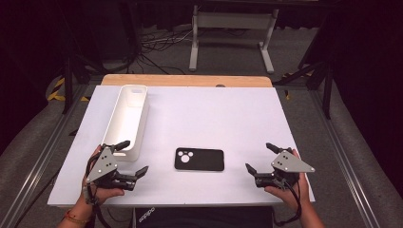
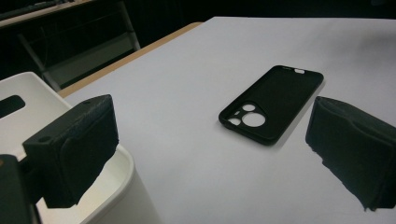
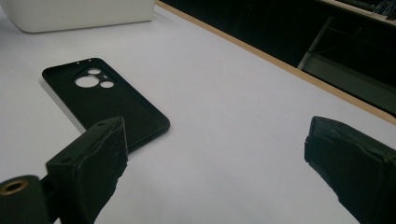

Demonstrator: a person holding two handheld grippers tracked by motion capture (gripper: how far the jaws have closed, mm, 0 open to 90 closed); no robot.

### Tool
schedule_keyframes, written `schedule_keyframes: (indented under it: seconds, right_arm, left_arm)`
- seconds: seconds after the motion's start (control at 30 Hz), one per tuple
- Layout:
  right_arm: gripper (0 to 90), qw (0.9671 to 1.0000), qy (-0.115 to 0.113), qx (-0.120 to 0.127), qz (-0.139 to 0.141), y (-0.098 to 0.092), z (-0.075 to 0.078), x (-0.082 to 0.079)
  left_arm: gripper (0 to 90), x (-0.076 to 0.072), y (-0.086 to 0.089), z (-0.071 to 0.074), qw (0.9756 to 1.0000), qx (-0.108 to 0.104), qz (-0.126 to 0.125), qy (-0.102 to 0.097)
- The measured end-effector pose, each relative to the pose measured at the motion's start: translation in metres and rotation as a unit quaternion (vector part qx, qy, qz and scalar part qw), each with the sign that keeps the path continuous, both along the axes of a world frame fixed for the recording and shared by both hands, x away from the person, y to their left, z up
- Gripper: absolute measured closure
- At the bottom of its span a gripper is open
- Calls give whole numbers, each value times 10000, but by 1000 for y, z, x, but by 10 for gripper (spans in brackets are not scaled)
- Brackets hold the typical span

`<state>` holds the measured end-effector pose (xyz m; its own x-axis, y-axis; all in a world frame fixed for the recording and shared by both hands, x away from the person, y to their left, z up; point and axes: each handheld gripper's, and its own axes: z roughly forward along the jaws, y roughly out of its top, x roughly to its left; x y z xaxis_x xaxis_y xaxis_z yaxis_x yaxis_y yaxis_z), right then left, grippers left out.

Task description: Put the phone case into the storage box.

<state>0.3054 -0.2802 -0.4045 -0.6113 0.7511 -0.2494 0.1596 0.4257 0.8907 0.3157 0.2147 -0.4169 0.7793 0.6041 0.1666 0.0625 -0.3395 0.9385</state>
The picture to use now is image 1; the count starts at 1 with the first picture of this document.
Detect wooden table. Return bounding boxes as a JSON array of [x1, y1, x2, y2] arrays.
[[100, 73, 274, 88]]

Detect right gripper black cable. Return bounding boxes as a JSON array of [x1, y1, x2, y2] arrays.
[[273, 180, 302, 228]]

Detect person's black shorts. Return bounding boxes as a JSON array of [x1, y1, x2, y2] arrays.
[[131, 206, 275, 228]]

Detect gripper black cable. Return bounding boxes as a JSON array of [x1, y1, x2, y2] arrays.
[[84, 153, 113, 228], [273, 180, 302, 228]]

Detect aluminium floor rail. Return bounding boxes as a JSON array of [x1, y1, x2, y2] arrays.
[[310, 89, 383, 228], [0, 84, 94, 228]]

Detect red and gold bracelet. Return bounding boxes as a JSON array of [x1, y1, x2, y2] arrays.
[[62, 209, 91, 225]]

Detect person's right hand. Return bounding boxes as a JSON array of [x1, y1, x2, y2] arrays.
[[264, 149, 311, 213]]

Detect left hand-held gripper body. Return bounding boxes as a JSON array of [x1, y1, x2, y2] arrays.
[[85, 143, 137, 192]]

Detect black tripod stand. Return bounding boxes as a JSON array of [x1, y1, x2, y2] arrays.
[[60, 0, 141, 116], [272, 12, 337, 121]]

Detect white metal stand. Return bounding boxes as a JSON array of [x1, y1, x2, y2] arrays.
[[188, 4, 279, 75]]

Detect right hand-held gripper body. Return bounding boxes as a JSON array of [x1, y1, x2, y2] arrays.
[[254, 145, 317, 192]]

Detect bundle of floor cables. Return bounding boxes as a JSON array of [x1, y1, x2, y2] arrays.
[[134, 25, 195, 76]]

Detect white board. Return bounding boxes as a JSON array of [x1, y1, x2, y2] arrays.
[[47, 85, 317, 207]]

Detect yellow and black floor tape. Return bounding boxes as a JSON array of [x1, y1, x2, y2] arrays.
[[281, 65, 315, 102], [47, 77, 91, 103]]

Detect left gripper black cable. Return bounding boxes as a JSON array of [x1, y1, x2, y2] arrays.
[[84, 153, 113, 228]]

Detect person's left hand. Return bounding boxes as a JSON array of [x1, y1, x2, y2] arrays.
[[81, 144, 125, 207]]

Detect white plastic storage bin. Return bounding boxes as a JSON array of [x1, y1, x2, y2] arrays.
[[101, 84, 150, 162]]

